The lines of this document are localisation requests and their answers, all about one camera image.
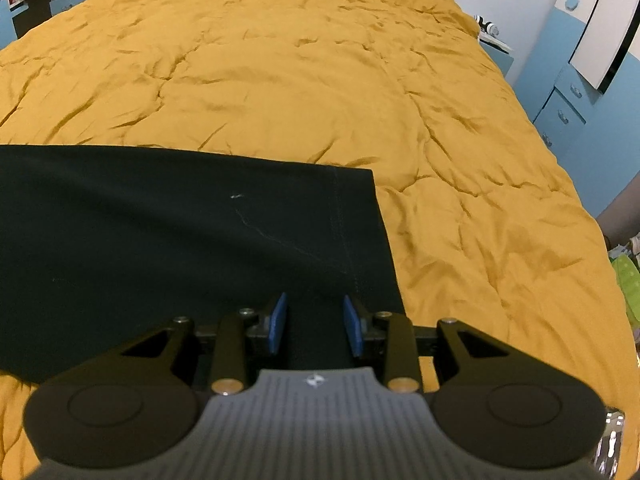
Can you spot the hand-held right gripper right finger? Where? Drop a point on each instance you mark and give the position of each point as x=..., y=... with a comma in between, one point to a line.
x=353, y=327

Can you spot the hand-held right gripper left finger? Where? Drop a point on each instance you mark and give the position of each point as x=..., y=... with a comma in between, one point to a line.
x=277, y=325

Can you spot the black pants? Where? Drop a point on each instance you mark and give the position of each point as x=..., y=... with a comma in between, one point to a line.
x=150, y=235

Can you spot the yellow blanket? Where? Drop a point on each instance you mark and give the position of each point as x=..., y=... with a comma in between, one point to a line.
x=300, y=85

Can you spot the green patterned cloth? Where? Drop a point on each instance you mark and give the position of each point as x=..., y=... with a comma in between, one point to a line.
x=627, y=285

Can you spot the blue wardrobe with drawers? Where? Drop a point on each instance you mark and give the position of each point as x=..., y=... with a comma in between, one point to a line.
x=595, y=140

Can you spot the blue nightstand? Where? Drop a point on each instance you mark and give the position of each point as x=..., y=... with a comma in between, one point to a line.
x=497, y=55

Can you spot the black white striped item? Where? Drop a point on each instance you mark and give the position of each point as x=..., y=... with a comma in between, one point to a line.
x=486, y=25

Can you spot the white panel with black edge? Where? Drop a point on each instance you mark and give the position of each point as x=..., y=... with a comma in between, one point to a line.
x=605, y=35

